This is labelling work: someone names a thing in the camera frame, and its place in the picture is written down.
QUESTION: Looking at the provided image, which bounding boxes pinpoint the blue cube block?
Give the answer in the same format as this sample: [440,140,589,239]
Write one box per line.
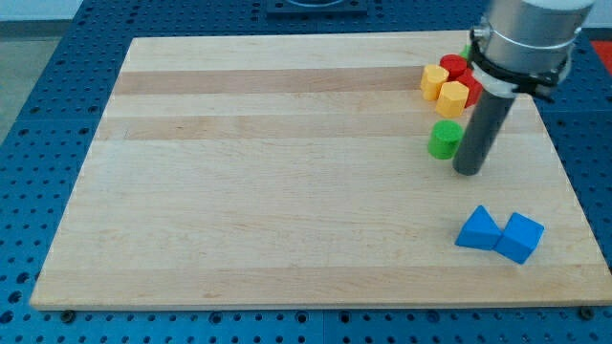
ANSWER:
[493,212,545,265]

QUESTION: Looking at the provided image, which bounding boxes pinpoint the blue triangle block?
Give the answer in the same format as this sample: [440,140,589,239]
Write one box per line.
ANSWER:
[455,205,502,250]

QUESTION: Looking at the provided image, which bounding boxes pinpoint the green cylinder block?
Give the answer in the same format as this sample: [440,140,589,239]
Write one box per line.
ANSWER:
[427,119,464,160]

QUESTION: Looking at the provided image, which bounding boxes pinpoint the yellow hexagon block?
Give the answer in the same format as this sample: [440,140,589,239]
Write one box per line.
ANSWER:
[435,81,470,118]

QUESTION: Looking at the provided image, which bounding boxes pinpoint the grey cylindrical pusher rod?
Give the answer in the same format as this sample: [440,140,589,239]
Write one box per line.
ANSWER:
[452,90,515,176]

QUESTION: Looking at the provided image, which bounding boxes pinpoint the red cylinder block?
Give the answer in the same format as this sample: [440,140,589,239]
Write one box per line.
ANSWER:
[439,54,468,81]

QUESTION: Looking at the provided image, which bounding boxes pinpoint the yellow heart block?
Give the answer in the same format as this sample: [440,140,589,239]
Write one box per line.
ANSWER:
[420,64,449,101]

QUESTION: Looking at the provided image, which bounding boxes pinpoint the black clamp ring with cable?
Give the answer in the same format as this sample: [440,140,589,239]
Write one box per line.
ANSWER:
[469,27,573,104]

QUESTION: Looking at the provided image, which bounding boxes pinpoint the red block behind rod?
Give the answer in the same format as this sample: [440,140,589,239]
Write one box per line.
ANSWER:
[456,69,483,108]

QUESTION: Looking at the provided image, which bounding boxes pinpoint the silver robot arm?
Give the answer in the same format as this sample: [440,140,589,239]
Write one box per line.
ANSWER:
[470,0,594,99]

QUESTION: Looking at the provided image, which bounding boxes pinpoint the green block behind arm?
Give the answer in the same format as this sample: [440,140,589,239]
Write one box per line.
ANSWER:
[460,45,471,60]

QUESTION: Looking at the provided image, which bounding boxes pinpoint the wooden board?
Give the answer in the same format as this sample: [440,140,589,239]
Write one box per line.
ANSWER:
[30,31,611,311]

